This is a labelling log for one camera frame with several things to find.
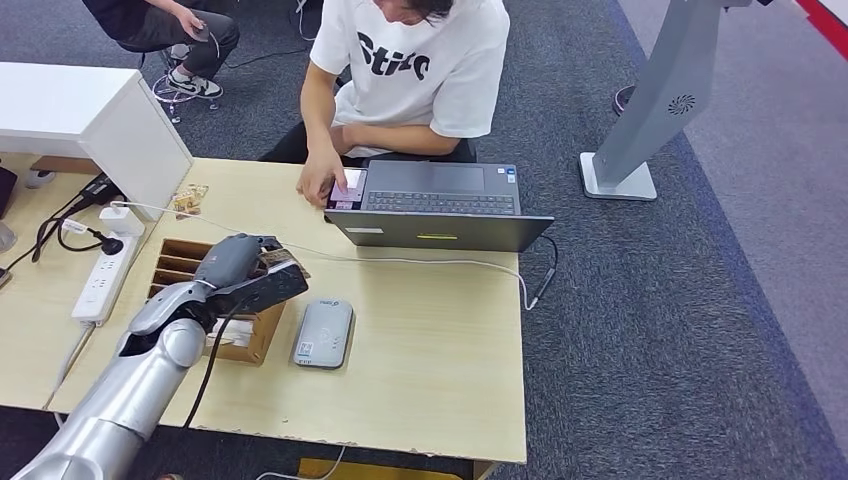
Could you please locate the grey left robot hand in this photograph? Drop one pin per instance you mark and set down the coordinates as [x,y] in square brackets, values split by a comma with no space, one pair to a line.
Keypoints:
[228,262]

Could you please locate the person's right hand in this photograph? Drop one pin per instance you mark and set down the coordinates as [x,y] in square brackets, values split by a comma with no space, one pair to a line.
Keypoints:
[321,179]

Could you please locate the person's left hand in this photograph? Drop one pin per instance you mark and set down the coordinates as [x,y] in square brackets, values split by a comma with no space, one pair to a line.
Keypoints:
[342,140]

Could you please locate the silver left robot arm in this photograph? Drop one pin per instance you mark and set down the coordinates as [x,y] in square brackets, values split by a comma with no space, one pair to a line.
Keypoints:
[132,397]

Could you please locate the person's left forearm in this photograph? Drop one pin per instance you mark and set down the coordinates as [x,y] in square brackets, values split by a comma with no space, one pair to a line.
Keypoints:
[404,139]

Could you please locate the person's right forearm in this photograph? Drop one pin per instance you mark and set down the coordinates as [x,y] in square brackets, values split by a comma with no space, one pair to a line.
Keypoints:
[318,112]

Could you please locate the cardboard key card organizer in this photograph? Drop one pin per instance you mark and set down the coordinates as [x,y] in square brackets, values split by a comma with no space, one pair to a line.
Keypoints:
[179,262]

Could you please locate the person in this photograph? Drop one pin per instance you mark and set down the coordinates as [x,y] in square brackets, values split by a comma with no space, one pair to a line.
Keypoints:
[411,66]
[166,26]

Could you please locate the grey card reader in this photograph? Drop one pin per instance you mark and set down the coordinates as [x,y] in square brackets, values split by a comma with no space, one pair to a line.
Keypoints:
[323,333]

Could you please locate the smartphone with pink screen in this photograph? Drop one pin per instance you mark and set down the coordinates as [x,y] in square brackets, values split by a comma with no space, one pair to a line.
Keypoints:
[351,193]

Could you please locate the white charger plug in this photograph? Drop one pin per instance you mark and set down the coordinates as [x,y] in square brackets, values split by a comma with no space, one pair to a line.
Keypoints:
[122,222]

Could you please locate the dark grey laptop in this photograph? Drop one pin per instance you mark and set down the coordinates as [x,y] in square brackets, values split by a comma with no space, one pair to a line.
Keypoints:
[437,232]

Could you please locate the white power strip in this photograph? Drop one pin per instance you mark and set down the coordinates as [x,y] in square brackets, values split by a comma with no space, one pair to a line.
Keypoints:
[99,285]

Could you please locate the black power adapter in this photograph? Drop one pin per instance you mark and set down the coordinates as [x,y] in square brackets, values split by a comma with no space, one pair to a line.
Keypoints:
[99,190]

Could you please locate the chrome stool base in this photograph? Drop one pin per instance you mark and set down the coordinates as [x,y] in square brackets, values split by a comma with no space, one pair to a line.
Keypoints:
[162,93]

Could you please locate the small white object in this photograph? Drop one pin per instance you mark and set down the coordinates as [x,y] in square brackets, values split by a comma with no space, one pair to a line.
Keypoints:
[40,179]

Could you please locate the white desk shelf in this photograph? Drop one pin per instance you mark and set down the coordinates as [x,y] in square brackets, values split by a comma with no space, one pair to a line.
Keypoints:
[66,99]

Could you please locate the black device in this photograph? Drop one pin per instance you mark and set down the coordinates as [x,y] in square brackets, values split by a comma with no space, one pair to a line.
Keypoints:
[6,191]

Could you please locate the grey kiosk stand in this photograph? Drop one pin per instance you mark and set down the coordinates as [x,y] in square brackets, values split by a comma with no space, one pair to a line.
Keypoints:
[662,86]

